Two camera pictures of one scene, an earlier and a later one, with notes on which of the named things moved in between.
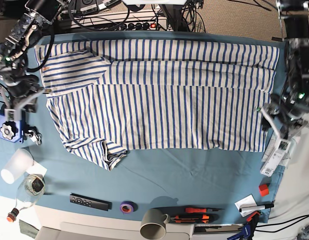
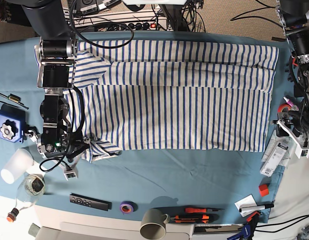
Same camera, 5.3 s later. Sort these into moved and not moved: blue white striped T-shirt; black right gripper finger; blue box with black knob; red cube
Moved: black right gripper finger
Not moved: blue box with black knob; red cube; blue white striped T-shirt
